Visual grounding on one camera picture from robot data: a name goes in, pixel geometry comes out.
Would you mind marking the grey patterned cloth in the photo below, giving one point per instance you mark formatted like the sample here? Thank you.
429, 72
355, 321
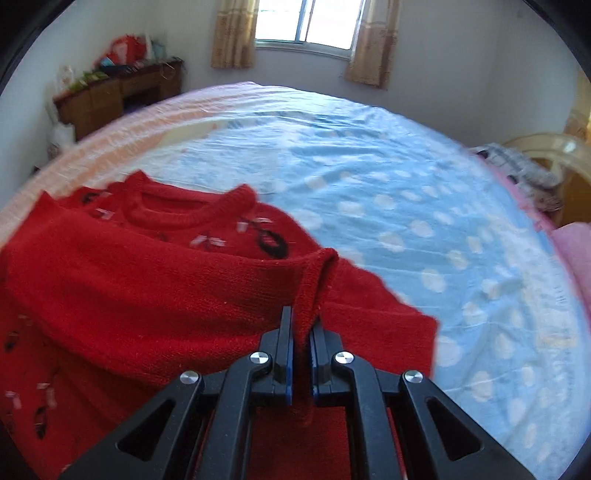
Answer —
517, 168

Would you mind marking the wooden desk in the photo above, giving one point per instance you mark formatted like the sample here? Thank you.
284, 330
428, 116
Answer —
111, 94

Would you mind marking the red knitted sweater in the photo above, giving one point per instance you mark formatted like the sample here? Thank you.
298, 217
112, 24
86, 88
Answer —
152, 277

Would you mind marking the blue dotted bed sheet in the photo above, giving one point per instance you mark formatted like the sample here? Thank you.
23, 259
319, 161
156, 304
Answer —
378, 194
115, 134

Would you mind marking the pink cloth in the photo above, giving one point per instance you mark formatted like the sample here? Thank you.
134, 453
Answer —
575, 258

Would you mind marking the yellow plastic chair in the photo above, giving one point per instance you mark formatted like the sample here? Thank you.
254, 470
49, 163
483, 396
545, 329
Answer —
549, 150

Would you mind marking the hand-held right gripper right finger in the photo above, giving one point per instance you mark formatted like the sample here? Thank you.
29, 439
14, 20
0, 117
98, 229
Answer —
315, 369

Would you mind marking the beige curtain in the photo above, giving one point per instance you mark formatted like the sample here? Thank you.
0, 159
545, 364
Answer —
234, 33
373, 41

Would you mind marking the window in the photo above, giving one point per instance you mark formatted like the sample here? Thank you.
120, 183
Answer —
308, 22

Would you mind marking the red bag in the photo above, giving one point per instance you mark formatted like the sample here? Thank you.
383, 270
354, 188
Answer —
126, 50

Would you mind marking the white bag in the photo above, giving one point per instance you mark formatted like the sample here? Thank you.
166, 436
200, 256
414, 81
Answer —
61, 138

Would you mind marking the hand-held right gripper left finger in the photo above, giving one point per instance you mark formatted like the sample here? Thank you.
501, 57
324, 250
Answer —
288, 364

